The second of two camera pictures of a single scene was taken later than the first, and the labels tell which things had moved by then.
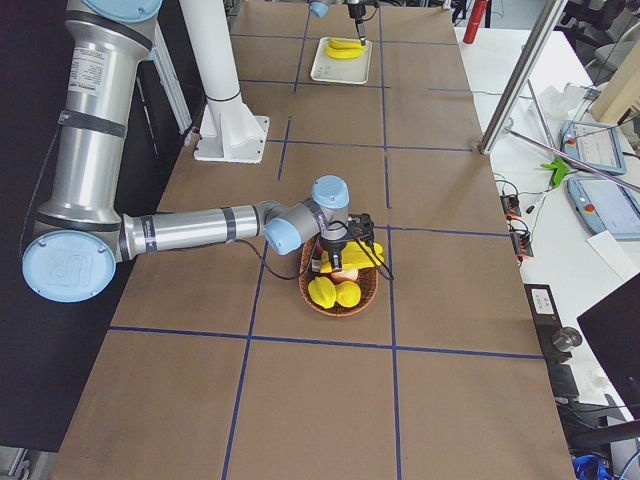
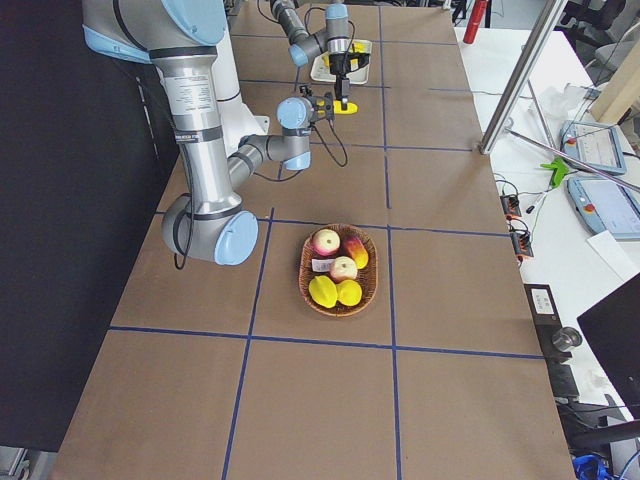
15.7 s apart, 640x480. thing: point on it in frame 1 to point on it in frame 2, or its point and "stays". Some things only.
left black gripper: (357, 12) to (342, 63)
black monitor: (612, 327) stays
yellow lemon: (348, 293) stays
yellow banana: (352, 250) to (352, 108)
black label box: (546, 316) stays
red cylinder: (474, 21) stays
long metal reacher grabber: (539, 112) stays
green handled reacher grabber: (560, 165) stays
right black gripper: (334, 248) to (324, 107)
